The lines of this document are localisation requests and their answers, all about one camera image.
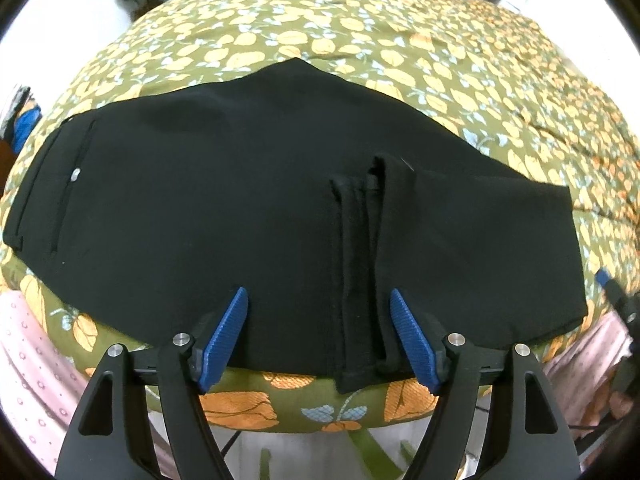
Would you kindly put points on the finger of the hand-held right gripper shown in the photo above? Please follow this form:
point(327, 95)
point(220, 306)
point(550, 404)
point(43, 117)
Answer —
point(603, 277)

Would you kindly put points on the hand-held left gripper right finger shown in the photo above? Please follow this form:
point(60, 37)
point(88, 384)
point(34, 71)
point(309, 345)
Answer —
point(415, 345)

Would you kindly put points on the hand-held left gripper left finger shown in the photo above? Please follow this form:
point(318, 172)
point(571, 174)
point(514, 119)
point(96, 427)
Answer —
point(222, 340)

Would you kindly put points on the black pants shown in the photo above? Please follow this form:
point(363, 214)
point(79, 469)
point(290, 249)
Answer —
point(225, 185)

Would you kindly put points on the person's right leg pink pajama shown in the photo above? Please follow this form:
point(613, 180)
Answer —
point(585, 355)

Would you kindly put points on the pile of colourful clothes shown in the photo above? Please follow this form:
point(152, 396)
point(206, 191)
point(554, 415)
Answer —
point(27, 122)

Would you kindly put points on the green floral bed blanket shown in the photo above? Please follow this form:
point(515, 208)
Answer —
point(400, 25)

